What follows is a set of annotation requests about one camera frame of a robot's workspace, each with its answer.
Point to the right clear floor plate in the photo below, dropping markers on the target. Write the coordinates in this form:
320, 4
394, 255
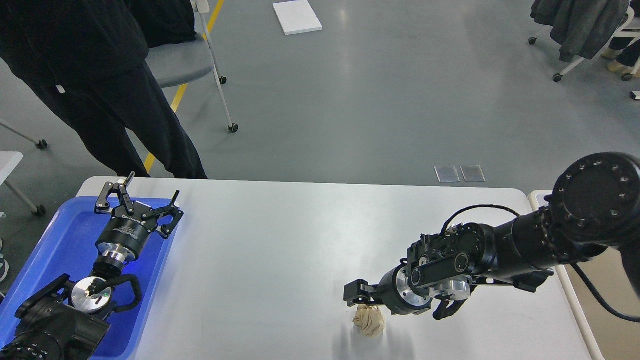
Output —
473, 173

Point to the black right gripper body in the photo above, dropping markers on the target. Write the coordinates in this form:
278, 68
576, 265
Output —
396, 294

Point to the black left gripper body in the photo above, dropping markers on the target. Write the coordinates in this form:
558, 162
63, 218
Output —
127, 234

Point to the white board on floor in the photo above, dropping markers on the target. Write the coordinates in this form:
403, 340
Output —
297, 17

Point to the person in black clothes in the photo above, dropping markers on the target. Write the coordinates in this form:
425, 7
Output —
86, 61

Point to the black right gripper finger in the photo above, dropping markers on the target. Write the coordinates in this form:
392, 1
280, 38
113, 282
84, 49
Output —
365, 300
359, 288

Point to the seated person legs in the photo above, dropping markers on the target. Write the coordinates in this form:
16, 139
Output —
622, 53

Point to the clear floor plate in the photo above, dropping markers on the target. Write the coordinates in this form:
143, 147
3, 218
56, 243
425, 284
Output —
473, 173
447, 174

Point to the beige waste bin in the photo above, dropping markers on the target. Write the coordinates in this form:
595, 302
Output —
607, 337

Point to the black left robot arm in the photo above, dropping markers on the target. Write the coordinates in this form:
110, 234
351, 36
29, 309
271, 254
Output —
86, 291

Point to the grey seat white chair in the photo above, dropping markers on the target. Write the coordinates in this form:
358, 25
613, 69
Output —
179, 64

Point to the white chair with grey jacket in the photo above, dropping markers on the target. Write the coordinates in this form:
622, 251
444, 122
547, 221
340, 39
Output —
581, 27

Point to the left clear floor plate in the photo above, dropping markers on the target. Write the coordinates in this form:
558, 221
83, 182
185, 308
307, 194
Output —
447, 174

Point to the brown paper ball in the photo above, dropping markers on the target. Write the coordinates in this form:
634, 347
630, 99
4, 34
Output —
369, 321

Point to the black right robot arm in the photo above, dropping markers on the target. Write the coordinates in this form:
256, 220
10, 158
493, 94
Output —
594, 206

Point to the black jacket on chair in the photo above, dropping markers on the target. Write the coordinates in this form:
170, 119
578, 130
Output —
164, 22

